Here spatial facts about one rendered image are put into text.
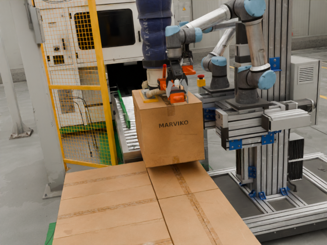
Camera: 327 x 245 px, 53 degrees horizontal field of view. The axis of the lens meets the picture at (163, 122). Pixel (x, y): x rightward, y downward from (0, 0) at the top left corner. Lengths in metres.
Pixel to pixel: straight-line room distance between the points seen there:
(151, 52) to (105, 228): 1.12
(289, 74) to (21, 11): 2.23
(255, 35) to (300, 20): 11.50
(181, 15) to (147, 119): 9.40
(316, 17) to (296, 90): 11.39
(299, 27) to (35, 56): 11.32
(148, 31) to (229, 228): 1.29
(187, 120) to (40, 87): 1.60
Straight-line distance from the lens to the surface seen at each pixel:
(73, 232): 1.92
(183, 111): 2.06
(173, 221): 1.85
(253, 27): 1.92
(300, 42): 13.33
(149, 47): 2.20
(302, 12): 13.45
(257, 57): 1.96
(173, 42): 1.67
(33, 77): 3.20
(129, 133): 3.26
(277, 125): 2.11
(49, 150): 3.37
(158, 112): 2.03
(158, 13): 2.16
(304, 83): 2.45
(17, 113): 5.54
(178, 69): 1.65
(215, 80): 2.56
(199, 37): 1.74
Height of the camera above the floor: 1.61
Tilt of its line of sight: 18 degrees down
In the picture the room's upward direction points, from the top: 5 degrees counter-clockwise
